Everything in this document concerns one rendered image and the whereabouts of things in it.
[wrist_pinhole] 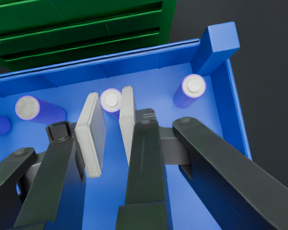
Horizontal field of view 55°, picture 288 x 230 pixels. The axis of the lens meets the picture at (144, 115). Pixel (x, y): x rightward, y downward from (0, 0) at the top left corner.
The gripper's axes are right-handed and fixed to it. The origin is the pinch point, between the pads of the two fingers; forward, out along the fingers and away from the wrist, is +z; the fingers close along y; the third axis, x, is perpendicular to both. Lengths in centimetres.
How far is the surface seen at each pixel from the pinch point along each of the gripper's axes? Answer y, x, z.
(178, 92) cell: 5.1, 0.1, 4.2
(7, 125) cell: -10.2, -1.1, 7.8
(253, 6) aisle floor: 30, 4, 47
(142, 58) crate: 2.8, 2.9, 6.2
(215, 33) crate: 7.9, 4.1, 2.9
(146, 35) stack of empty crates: 5.2, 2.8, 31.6
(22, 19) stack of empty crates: -10.3, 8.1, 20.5
